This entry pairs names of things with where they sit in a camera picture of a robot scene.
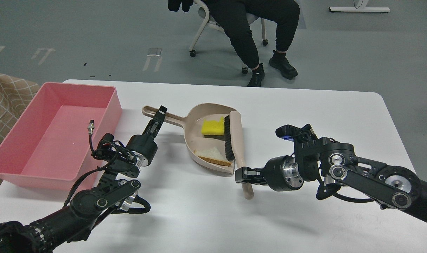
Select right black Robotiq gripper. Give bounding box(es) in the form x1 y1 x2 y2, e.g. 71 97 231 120
235 156 304 192

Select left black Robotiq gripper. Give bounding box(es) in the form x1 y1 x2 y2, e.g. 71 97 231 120
126 106 167 167

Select beige hand brush black bristles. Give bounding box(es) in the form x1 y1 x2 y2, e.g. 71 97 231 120
224 111 254 200

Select beige plastic dustpan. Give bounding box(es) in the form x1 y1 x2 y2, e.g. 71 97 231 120
142 103 239 176

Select bread slice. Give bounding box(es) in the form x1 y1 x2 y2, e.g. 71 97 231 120
194 147 232 166

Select yellow green sponge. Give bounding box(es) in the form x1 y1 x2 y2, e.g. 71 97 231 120
201 117 225 136

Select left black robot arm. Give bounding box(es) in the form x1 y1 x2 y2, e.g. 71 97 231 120
0 106 167 253

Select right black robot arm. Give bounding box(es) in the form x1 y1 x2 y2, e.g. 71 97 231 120
235 124 427 223

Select pink plastic bin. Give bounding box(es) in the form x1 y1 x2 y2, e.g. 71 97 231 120
0 82 122 191

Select grey floor socket plate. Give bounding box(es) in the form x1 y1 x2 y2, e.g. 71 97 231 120
147 47 162 57

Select white office chair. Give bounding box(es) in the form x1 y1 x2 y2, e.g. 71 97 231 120
189 0 268 57

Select seated person in black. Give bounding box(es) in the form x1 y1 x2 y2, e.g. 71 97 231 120
168 0 301 87

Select tan checkered cloth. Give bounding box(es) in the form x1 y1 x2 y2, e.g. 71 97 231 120
0 70 40 204

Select white desk base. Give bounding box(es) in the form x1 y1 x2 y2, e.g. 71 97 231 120
328 0 391 13

